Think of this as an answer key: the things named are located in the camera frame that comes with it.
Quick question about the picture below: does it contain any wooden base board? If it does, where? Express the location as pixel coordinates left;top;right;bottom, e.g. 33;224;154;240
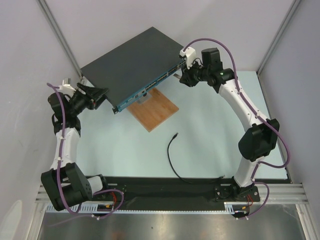
127;88;179;133

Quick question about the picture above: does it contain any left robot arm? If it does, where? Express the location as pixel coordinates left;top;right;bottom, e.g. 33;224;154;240
40;83;110;214

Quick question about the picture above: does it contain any aluminium frame post left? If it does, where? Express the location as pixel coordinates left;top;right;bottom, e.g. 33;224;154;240
36;0;83;79

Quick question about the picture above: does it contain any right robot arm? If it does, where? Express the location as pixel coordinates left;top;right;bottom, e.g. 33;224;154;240
179;47;280;201

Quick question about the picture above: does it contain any dark grey network switch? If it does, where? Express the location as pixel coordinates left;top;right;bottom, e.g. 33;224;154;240
81;27;185;114

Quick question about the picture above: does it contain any aluminium front rail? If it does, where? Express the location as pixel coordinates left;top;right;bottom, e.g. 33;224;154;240
35;183;309;204

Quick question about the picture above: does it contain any aluminium frame post right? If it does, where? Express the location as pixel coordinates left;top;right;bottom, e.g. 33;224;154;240
256;0;303;77

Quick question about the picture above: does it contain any black ethernet cable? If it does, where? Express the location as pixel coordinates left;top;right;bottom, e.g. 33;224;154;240
166;132;225;185

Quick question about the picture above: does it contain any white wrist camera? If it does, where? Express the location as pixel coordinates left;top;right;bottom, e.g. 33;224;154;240
179;47;197;70
58;78;76;96

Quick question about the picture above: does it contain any aluminium frame post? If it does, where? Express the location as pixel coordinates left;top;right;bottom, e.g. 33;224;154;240
256;0;303;77
36;0;83;79

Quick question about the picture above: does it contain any metal switch stand bracket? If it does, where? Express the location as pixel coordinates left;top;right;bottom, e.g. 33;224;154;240
136;92;152;105

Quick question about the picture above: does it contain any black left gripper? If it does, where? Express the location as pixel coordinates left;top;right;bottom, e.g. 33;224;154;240
68;83;110;116

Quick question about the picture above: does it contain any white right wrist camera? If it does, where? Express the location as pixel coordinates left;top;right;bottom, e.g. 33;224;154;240
179;47;197;70

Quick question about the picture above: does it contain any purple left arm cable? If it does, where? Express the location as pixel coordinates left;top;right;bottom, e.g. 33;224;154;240
47;82;125;221

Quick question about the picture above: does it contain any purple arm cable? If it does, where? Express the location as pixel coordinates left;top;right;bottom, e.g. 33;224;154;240
183;37;292;220
47;82;125;221

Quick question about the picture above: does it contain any white cable duct rail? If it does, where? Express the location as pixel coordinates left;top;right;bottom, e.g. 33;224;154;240
45;201;237;215

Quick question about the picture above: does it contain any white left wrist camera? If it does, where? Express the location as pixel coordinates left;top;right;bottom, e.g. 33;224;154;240
58;78;76;96

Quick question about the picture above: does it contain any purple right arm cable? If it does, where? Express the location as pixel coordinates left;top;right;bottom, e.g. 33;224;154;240
183;37;292;220

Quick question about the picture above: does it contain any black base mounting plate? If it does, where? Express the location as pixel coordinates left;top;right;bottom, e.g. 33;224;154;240
93;176;261;212

